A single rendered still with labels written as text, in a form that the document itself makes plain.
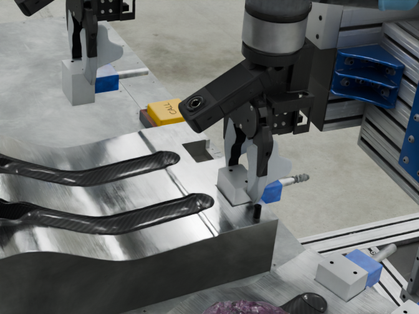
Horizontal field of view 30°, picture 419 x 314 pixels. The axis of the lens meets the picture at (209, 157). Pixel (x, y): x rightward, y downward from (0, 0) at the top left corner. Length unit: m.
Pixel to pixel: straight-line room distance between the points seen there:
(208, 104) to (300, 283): 0.25
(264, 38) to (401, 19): 0.63
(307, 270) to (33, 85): 0.69
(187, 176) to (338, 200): 1.57
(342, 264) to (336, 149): 1.92
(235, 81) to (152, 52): 2.49
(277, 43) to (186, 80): 2.31
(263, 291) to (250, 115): 0.21
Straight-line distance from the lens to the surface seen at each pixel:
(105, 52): 1.16
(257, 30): 0.91
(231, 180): 1.02
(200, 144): 1.15
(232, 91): 0.93
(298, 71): 0.97
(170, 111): 1.32
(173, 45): 3.49
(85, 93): 1.19
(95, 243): 0.94
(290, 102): 0.96
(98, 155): 1.12
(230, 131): 1.02
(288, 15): 0.90
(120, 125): 1.35
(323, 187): 2.66
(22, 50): 1.60
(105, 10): 1.14
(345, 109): 1.53
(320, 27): 1.42
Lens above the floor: 1.50
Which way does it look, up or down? 33 degrees down
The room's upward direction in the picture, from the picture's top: 5 degrees clockwise
